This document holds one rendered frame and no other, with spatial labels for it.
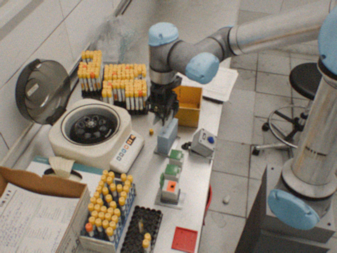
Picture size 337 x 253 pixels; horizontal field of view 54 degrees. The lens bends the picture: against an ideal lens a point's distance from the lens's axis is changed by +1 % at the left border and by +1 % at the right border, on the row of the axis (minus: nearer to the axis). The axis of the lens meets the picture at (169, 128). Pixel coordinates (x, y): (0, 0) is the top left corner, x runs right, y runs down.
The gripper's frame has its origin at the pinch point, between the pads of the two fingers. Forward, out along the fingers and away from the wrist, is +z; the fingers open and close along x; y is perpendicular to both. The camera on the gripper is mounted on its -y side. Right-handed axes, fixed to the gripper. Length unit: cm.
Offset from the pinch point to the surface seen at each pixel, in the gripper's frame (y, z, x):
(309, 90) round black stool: -86, 37, 51
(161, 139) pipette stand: 2.0, 6.5, -0.3
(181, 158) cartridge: 5.2, 9.6, 8.2
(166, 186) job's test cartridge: 18.5, 7.5, 7.8
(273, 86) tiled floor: -170, 103, 35
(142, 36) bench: -68, 15, -39
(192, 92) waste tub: -27.1, 7.9, 1.4
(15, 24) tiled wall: -1, -24, -50
